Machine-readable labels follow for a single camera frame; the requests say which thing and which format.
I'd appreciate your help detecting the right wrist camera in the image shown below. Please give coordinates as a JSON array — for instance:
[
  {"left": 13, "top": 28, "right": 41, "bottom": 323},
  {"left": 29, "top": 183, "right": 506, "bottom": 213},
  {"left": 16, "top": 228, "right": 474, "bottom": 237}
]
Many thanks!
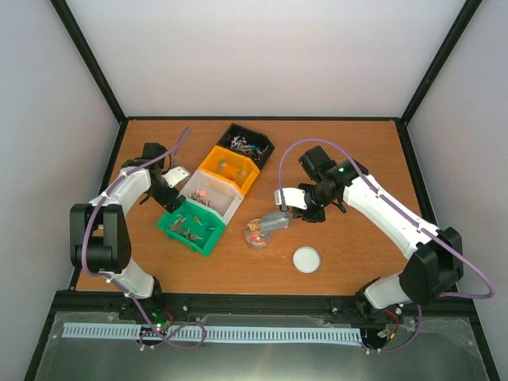
[{"left": 274, "top": 187, "right": 307, "bottom": 211}]

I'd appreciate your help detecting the silver metal scoop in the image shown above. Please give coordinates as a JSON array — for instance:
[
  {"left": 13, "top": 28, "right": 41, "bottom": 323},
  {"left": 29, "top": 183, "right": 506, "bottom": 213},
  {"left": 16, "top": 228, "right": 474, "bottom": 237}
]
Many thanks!
[{"left": 260, "top": 210, "right": 291, "bottom": 233}]

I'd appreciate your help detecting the green plastic bin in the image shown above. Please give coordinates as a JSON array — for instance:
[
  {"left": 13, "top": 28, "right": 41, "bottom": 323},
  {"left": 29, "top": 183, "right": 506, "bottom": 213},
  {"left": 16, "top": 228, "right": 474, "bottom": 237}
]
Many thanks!
[{"left": 156, "top": 200, "right": 226, "bottom": 257}]

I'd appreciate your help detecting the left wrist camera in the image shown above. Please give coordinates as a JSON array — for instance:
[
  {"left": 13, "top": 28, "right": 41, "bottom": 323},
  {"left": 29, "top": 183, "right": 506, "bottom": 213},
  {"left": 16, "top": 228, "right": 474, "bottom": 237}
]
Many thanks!
[{"left": 162, "top": 166, "right": 190, "bottom": 188}]

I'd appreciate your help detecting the white translucent plastic bin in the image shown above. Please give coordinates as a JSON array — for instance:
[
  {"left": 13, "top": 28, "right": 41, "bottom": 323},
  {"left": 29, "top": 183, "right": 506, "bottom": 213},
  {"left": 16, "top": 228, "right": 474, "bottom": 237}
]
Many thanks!
[{"left": 181, "top": 170, "right": 244, "bottom": 225}]

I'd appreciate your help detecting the purple cable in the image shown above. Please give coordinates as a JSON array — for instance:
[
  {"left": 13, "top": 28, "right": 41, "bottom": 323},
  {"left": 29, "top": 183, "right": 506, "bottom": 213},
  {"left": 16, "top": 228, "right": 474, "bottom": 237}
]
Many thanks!
[
  {"left": 80, "top": 126, "right": 208, "bottom": 354},
  {"left": 277, "top": 137, "right": 496, "bottom": 354}
]

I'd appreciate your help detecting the black plastic bin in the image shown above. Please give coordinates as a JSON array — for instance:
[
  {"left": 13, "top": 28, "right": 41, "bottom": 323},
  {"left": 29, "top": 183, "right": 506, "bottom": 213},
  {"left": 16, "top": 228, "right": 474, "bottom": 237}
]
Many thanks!
[{"left": 217, "top": 123, "right": 275, "bottom": 170}]

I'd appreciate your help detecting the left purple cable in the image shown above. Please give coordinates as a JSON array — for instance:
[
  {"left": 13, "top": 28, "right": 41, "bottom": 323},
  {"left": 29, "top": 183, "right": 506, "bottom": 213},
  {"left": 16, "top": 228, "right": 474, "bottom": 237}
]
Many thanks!
[{"left": 80, "top": 126, "right": 208, "bottom": 354}]

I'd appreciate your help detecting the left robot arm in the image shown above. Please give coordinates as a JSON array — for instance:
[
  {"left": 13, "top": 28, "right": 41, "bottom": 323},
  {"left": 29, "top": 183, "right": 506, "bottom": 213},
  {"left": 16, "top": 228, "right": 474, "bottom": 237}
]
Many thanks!
[{"left": 70, "top": 143, "right": 190, "bottom": 320}]

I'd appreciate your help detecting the yellow plastic bin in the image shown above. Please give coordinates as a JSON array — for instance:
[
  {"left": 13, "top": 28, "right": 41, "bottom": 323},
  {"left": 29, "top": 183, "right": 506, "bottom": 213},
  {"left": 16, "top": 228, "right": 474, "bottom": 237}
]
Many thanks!
[{"left": 198, "top": 145, "right": 260, "bottom": 196}]

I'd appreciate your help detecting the clear plastic cup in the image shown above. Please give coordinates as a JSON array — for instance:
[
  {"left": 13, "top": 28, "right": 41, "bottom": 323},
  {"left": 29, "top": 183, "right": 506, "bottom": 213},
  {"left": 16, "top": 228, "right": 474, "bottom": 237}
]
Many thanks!
[{"left": 244, "top": 219, "right": 271, "bottom": 249}]

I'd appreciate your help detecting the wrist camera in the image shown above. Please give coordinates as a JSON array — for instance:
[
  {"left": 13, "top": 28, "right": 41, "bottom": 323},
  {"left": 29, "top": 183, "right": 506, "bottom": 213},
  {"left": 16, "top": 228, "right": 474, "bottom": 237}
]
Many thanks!
[
  {"left": 274, "top": 187, "right": 307, "bottom": 211},
  {"left": 162, "top": 166, "right": 190, "bottom": 188}
]

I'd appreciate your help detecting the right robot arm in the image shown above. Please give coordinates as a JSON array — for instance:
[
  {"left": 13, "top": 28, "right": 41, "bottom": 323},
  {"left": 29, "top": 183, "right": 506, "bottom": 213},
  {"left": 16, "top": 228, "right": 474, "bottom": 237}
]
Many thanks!
[{"left": 293, "top": 146, "right": 464, "bottom": 321}]

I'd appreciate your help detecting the light blue cable duct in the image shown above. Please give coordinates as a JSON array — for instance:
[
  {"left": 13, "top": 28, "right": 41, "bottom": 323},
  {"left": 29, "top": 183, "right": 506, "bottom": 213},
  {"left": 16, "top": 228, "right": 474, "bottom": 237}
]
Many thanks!
[{"left": 61, "top": 322, "right": 362, "bottom": 346}]

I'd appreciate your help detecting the white round lid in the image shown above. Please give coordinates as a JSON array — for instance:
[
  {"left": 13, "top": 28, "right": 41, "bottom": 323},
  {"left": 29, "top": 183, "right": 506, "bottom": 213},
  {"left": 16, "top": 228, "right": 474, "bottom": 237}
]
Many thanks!
[{"left": 292, "top": 246, "right": 321, "bottom": 274}]

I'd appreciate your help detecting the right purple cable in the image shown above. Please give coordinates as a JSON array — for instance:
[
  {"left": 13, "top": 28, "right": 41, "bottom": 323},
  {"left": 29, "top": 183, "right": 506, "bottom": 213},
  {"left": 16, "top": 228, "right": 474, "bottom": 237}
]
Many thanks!
[{"left": 277, "top": 137, "right": 496, "bottom": 354}]

